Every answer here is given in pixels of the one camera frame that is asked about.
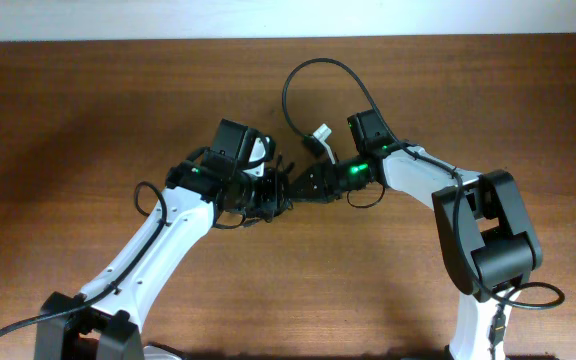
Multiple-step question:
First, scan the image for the black USB cable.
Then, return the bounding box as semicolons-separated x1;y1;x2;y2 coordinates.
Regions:
247;154;297;224

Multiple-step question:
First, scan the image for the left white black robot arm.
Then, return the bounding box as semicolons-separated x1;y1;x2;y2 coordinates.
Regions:
34;120;288;359

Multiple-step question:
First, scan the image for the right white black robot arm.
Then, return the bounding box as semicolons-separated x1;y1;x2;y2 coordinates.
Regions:
290;110;543;359

